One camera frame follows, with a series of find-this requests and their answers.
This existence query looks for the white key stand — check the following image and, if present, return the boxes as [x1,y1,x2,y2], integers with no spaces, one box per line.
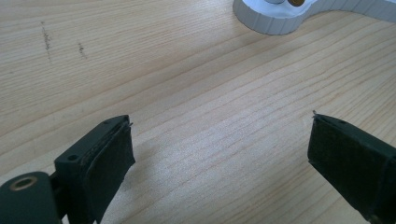
[232,0,396,36]

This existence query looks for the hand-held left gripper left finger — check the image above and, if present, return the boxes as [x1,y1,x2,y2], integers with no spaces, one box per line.
[53,114,136,224]

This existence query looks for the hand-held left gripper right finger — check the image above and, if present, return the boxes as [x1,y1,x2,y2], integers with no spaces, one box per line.
[306,110,396,224]

